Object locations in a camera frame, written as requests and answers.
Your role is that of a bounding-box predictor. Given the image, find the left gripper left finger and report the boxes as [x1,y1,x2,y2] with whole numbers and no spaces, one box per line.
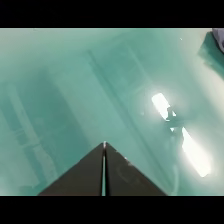
[37,141,105,197]

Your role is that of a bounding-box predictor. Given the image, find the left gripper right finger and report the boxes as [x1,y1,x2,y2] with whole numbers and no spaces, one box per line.
[104,141,168,197]

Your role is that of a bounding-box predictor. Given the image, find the grey garment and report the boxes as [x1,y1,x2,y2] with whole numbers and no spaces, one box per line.
[211,28,224,53]

